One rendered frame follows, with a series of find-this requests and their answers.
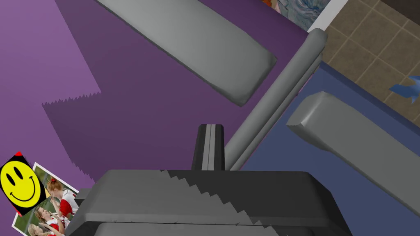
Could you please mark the blue fridge door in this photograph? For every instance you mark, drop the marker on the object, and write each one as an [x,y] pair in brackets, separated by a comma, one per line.
[279,157]

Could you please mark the long grey bar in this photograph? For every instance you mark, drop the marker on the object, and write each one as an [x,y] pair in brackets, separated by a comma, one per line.
[279,98]

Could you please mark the blue swirl painting picture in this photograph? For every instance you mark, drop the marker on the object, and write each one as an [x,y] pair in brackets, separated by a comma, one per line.
[302,11]

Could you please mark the yellow smiley face magnet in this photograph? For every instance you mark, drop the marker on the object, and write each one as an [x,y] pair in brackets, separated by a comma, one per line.
[19,183]

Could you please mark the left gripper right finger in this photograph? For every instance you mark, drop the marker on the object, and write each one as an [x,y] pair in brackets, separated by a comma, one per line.
[217,150]

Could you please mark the photo magnet of girls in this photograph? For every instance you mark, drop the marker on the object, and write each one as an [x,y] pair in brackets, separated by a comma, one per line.
[54,209]

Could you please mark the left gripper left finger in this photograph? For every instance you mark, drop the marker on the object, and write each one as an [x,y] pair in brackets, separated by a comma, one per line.
[200,150]

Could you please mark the blue fish-shaped magnet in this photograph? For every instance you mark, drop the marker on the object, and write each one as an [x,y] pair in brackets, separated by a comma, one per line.
[408,88]

